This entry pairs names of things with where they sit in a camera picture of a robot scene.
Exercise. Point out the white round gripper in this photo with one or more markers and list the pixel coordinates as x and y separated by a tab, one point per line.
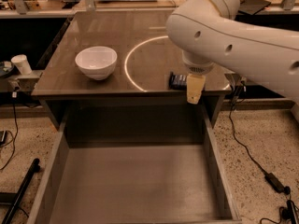
197	69

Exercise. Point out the dark blue snack bar wrapper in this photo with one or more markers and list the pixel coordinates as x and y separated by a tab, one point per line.
177	82

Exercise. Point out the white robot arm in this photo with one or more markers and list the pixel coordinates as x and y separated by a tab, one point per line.
206	31

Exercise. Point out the open grey top drawer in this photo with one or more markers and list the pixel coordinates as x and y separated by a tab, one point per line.
148	164

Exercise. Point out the black laptop on shelf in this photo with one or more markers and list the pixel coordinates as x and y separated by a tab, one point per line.
252	7

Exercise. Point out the white ceramic bowl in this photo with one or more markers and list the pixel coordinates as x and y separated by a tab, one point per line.
97	62

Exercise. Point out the black plug bottom right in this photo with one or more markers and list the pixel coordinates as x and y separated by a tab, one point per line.
287	215

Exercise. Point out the white paper cup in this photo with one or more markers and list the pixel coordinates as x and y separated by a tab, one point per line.
21	62

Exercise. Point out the black pole on floor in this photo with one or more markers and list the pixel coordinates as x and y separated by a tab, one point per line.
13	200

